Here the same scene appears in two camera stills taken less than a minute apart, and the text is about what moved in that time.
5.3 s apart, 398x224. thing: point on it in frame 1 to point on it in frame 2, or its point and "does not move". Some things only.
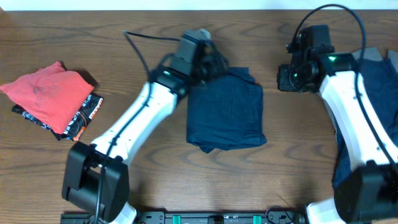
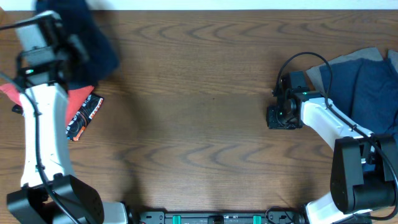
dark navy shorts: x=227 y=112 to x=80 y=18
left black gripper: x=214 y=70 to x=69 y=46
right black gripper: x=283 y=84 to x=272 y=122
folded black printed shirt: x=74 y=129 does not move
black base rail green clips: x=275 y=216 does not move
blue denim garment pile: x=379 y=79 does not move
